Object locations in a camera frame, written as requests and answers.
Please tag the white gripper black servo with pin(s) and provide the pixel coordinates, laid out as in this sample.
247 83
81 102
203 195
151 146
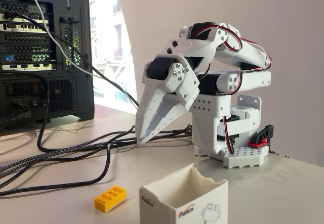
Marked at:
165 83

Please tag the yellow toy brick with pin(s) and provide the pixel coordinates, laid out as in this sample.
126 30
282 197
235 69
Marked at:
108 200

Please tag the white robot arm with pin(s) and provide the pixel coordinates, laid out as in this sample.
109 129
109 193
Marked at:
253 54

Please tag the white cardboard box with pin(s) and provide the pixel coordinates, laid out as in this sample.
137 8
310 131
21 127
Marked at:
200 208

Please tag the black computer tower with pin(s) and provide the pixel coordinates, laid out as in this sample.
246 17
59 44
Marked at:
63 95

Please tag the black red table clamp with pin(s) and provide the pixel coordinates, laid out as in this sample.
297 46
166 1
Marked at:
263 134

